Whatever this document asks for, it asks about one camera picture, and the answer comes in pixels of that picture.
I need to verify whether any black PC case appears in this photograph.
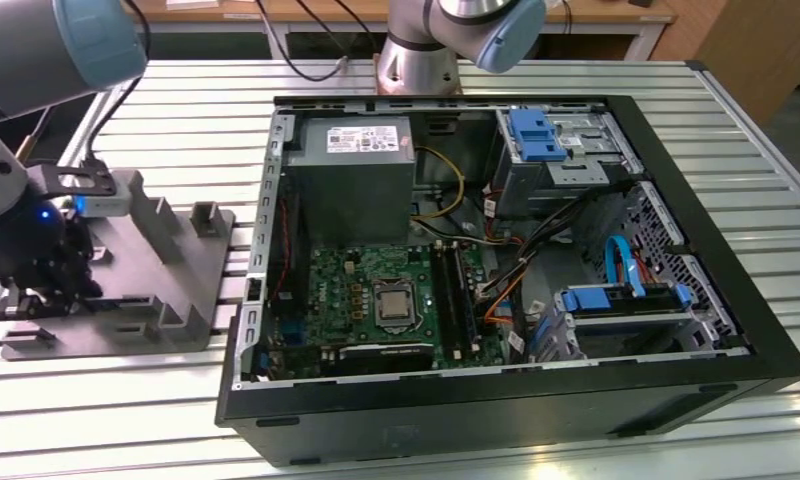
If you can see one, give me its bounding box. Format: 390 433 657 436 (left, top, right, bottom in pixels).
214 93 800 469

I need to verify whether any wooden cabinet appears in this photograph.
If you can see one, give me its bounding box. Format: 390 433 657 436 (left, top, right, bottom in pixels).
697 0 800 126

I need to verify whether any yellow wire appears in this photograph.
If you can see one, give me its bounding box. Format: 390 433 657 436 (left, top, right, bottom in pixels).
413 145 467 220

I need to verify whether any hard disk in blue carrier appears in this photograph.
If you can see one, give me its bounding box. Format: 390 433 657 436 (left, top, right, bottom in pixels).
558 282 694 317

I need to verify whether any silver disk bay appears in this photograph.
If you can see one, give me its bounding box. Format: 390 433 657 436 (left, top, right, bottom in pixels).
550 284 716 362

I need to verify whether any black wire bundle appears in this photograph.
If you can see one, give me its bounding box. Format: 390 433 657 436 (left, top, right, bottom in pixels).
514 183 642 261

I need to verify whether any wooden desk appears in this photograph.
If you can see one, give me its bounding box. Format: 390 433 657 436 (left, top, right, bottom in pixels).
126 0 680 62

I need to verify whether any green motherboard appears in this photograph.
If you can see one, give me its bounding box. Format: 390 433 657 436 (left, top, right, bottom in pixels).
266 239 509 379

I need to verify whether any orange wire bundle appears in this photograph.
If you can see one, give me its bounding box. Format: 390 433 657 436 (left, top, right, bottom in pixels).
483 259 533 326

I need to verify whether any grey parts rack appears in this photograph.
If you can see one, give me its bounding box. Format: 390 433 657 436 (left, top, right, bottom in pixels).
0 168 242 362

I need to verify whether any CPU socket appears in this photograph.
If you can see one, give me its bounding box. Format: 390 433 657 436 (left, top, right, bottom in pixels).
370 276 421 335

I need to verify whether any blue flat wire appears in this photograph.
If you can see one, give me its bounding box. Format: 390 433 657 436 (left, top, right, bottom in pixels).
603 233 650 300

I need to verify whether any black graphics card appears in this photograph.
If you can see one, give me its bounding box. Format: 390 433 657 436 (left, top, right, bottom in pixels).
337 339 437 375

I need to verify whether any grey power supply unit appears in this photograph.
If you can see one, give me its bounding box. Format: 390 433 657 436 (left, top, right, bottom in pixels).
285 117 421 242

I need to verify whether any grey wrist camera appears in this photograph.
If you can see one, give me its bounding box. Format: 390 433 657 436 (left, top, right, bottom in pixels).
72 194 135 220

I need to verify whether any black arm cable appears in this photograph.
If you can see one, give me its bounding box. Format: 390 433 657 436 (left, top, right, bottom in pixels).
83 0 154 174

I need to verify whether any blue plastic drive bracket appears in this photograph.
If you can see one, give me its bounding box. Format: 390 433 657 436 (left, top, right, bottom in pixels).
509 107 570 162

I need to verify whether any silver CPU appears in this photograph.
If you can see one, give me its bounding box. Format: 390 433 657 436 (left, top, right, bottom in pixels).
375 289 413 321

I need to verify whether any black RAM slot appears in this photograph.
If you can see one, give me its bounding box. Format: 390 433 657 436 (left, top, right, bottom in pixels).
434 239 454 359
450 240 467 357

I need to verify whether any silver drive cage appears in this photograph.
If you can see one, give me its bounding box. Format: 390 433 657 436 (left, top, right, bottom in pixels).
491 105 646 217

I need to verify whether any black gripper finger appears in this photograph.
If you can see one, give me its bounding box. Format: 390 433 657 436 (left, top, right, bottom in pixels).
58 234 103 310
0 282 76 322

